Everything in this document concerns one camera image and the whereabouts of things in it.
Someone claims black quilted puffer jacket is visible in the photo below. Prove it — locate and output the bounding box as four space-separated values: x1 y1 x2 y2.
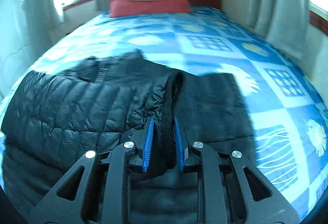
1 51 256 223

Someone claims blue patterned bed sheet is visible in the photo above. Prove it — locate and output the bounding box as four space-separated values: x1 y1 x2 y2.
1 7 327 223

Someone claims brown wooden window sill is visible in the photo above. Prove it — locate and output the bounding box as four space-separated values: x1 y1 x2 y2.
310 11 328 35

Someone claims red pillow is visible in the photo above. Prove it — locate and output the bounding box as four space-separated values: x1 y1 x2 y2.
109 0 193 18

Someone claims grey right side curtain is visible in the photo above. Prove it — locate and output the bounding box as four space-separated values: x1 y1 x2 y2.
247 0 310 60

